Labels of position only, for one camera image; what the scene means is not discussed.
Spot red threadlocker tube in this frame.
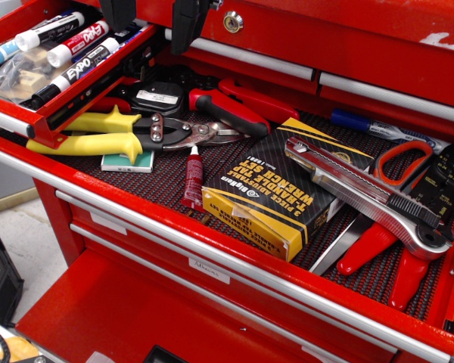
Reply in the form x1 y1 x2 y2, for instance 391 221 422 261
181 146 204 212

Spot clear plastic parts bag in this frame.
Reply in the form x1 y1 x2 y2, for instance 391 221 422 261
0 46 72 104

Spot black yellow wrench set box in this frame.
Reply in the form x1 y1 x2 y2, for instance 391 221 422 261
202 118 374 262

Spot yellow sponge object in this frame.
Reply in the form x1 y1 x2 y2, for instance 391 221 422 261
5 337 39 362

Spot red grey scissors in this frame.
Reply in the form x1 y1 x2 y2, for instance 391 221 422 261
308 140 434 276

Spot silver box cutter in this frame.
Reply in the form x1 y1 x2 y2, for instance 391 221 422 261
285 137 452 260

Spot black Expo marker front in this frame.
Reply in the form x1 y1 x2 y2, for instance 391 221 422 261
31 37 120 110

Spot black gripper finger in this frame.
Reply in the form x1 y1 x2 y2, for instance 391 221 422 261
99 0 136 32
171 0 212 55

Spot blue capped BIC marker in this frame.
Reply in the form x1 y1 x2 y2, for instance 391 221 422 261
331 108 449 154

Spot red Expo marker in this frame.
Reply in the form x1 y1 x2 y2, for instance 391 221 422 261
46 20 110 68

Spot large red open drawer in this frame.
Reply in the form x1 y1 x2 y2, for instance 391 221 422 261
0 131 454 362

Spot yellow handled tin snips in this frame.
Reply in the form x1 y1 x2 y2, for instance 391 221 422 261
26 106 247 163

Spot black octagonal tape measure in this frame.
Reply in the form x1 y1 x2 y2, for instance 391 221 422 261
128 81 185 116

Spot red handled wire stripper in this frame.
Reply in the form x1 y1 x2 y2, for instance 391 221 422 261
337 144 454 311

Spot small red upper drawer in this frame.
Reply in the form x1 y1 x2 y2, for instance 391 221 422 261
0 1 164 148

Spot brass cabinet lock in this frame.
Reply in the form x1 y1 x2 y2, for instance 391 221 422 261
223 11 244 33

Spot black expo marker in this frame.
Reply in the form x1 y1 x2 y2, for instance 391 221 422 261
14 11 85 51
31 37 120 110

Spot red black crimping tool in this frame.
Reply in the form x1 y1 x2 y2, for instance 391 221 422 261
188 78 300 138

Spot green white small box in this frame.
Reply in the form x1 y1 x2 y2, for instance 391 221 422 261
101 151 154 173

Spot black Expo marker back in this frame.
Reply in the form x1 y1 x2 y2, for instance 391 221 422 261
14 11 85 51

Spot red tool cabinet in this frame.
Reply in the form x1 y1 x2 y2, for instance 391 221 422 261
0 0 454 363

